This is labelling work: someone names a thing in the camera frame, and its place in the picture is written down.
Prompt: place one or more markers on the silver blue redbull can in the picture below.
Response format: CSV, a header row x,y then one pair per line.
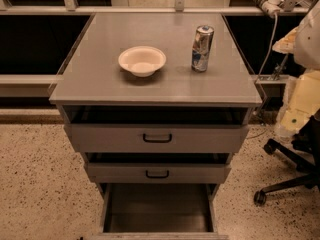
x,y
201,47

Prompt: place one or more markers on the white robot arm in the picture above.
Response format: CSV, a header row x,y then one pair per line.
x,y
303,94

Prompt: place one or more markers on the grey drawer cabinet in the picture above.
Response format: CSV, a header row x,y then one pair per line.
x,y
93,76

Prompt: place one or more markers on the grey top drawer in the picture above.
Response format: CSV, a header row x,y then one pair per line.
x,y
155,129

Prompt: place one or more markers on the grey drawer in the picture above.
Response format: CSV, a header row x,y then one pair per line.
x,y
158,212
155,129
160,168

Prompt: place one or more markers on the grey middle drawer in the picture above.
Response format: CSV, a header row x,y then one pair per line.
x,y
160,168

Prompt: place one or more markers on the grey bottom drawer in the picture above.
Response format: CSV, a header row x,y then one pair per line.
x,y
158,212

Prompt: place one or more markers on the white paper bowl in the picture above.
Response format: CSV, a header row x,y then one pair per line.
x,y
142,61

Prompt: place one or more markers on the metal clamp pole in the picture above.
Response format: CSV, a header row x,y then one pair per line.
x,y
278,69

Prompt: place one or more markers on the white power strip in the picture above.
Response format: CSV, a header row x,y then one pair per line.
x,y
267,7

